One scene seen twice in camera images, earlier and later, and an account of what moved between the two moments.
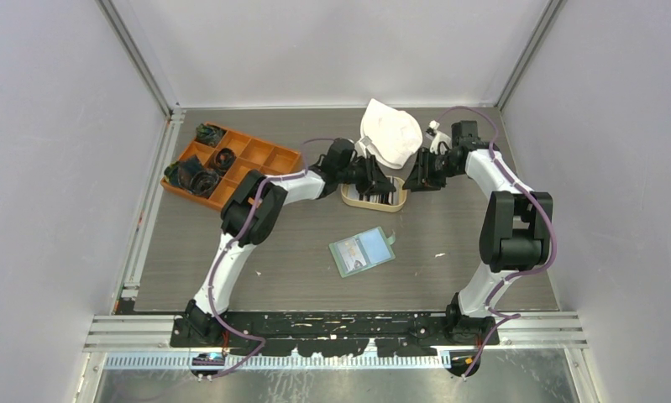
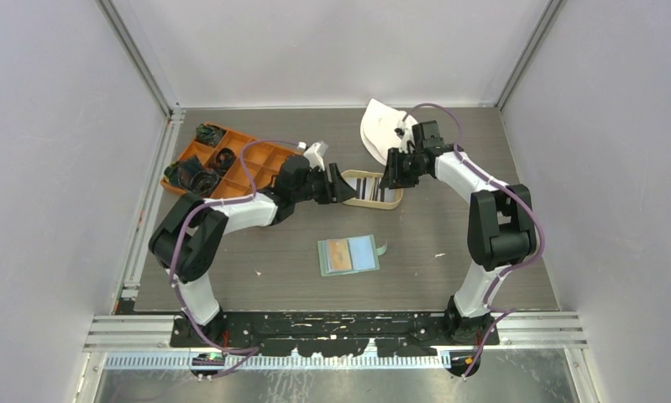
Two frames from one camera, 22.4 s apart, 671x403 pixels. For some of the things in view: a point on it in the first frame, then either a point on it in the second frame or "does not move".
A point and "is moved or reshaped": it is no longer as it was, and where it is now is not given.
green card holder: [362, 252] is moved or reshaped
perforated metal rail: [189, 362] does not move
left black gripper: [375, 181] → [338, 190]
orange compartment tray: [250, 154] does not move
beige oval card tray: [388, 201] does not move
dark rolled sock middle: [223, 159] does not move
